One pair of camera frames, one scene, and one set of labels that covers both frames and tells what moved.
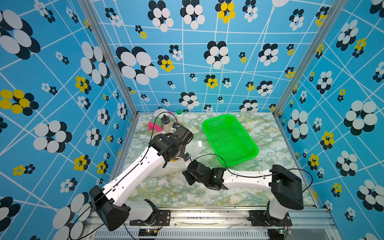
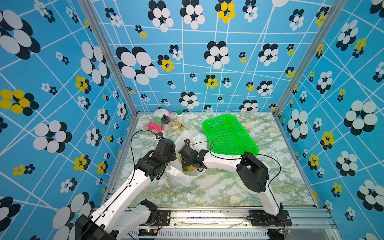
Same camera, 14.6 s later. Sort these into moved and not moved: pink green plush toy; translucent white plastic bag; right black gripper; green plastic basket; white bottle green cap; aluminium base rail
Moved: translucent white plastic bag; right black gripper
Not moved: green plastic basket; aluminium base rail; pink green plush toy; white bottle green cap
